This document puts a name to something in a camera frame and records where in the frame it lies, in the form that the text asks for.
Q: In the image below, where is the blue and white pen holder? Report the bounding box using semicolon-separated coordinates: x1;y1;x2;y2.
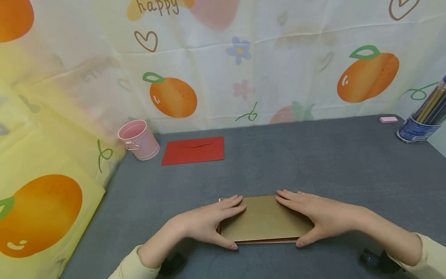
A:
396;114;443;144

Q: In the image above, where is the bunch of pencils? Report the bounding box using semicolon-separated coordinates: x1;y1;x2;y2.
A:
412;75;446;125

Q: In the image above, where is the pink metal bucket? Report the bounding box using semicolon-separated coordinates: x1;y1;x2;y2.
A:
118;119;160;161

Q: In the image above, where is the person's right forearm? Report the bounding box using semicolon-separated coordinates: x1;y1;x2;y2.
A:
348;205;446;279

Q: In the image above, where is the person's left hand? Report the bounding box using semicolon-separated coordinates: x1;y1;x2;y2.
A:
175;195;247;250

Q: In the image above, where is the red paper envelope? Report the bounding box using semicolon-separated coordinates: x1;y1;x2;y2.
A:
161;136;225;166

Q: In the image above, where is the person's left forearm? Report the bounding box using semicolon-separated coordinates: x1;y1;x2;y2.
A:
108;217;191;279

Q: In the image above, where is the brown paper envelope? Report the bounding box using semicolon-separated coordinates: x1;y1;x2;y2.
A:
218;195;315;244

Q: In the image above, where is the person's right hand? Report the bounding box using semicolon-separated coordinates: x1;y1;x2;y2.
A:
276;189;360;248

